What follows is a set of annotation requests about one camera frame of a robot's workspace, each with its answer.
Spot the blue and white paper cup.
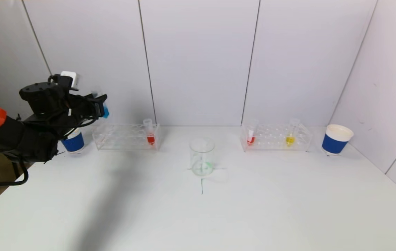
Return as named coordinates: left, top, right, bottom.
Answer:
left=322, top=124, right=354, bottom=155
left=61, top=127, right=85, bottom=154

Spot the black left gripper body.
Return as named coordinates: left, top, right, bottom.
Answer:
left=69, top=96, right=105, bottom=122

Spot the clear acrylic test tube rack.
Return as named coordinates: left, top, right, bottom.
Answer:
left=92, top=124, right=160, bottom=151
left=240, top=123, right=313, bottom=152

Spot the test tube with blue pigment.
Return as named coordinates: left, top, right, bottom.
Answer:
left=92, top=87, right=110, bottom=119

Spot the test tube with yellow pigment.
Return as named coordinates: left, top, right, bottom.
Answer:
left=285, top=119, right=300, bottom=147

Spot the test tube with red pigment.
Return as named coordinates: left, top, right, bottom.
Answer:
left=247, top=119, right=258, bottom=146
left=143, top=119, right=156, bottom=146

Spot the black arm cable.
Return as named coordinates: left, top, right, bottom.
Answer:
left=0, top=153, right=29, bottom=190

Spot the clear glass beaker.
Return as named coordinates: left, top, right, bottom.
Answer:
left=189, top=137, right=216, bottom=177

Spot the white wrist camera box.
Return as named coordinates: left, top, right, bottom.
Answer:
left=60, top=71, right=80, bottom=88

